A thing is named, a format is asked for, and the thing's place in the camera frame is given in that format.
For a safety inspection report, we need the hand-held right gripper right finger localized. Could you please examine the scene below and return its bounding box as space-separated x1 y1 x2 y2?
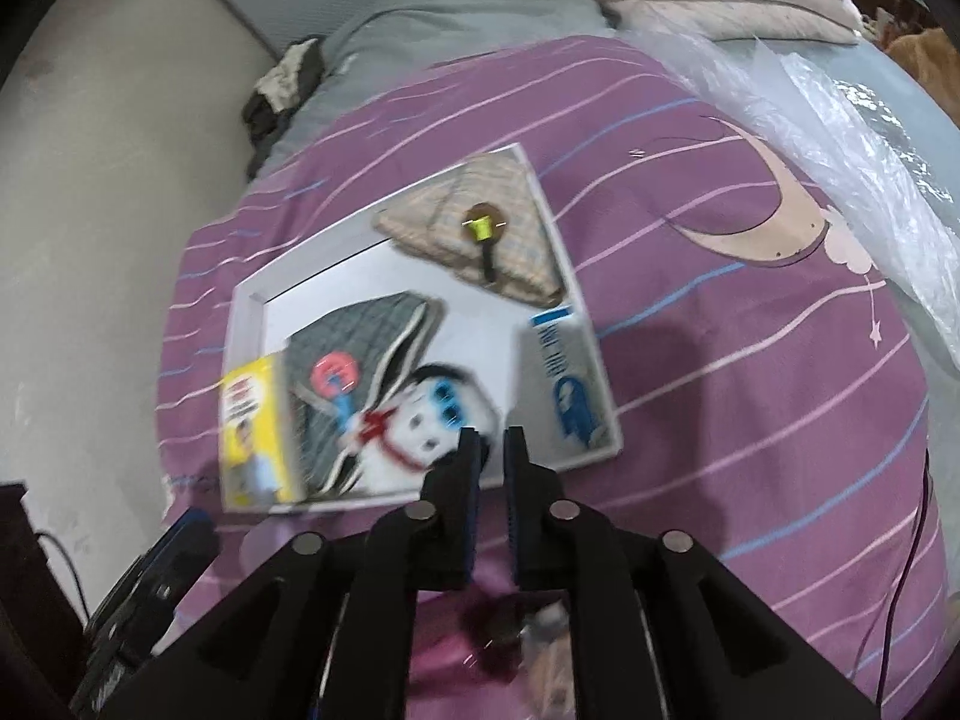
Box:
502 427 880 720

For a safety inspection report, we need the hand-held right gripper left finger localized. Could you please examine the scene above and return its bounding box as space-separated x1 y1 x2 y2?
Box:
97 427 482 720

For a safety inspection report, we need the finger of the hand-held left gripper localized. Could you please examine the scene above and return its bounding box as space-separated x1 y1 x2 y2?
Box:
131 508 218 601

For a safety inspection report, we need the white and black plush toy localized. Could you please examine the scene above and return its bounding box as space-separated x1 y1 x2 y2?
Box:
337 364 500 477

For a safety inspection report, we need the purple refill pack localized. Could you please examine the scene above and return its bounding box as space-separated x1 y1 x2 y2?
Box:
420 589 578 720

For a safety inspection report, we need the yellow packet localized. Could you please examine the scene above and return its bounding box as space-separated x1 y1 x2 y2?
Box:
219 356 301 509

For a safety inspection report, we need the blue and white packet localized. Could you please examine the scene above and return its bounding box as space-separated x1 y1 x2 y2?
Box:
529 305 620 458

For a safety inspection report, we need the white cardboard box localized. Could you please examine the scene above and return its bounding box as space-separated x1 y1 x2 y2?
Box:
220 142 625 515

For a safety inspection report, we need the grey plaid cloth pouch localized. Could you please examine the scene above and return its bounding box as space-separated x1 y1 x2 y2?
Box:
283 291 445 500

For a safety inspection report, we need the beige plaid cloth pouch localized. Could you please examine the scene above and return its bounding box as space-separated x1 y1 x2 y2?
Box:
373 152 567 308

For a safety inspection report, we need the black stand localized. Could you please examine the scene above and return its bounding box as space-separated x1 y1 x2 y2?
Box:
0 484 87 720

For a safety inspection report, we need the purple striped blanket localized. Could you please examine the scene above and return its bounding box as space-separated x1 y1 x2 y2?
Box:
154 34 942 720

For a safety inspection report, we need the dark crumpled clothing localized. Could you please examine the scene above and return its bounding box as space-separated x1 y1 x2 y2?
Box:
241 37 331 166

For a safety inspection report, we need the grey bedsheet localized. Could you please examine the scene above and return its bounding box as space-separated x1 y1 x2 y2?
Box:
255 0 616 166

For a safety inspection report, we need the clear plastic sheet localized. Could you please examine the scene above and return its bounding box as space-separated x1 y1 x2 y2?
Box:
622 26 960 361

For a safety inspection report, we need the orange plush toy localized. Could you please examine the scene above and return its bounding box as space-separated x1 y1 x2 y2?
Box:
885 26 960 102

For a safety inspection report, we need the black cable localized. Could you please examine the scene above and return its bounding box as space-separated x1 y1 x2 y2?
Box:
855 450 935 691
34 532 85 616

